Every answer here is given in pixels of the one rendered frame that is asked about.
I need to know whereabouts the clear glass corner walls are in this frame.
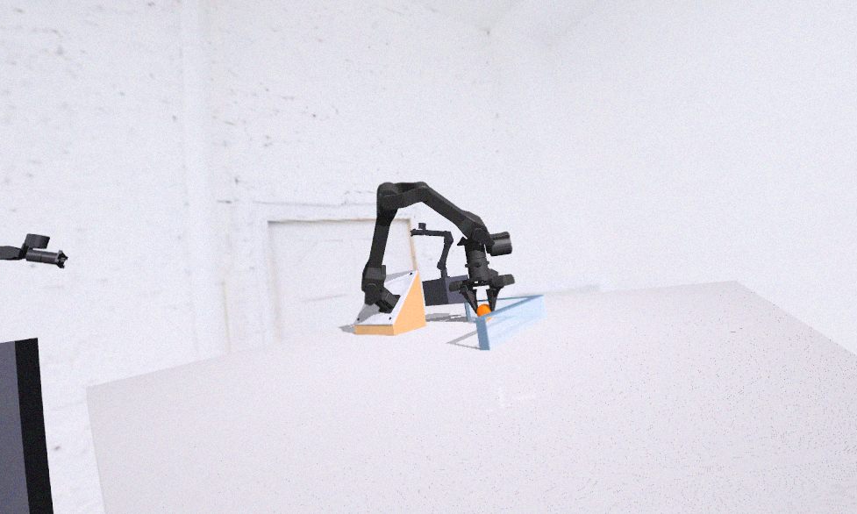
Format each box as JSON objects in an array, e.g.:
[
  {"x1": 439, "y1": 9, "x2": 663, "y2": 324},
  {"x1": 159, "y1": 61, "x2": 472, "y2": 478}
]
[{"x1": 465, "y1": 296, "x2": 547, "y2": 349}]

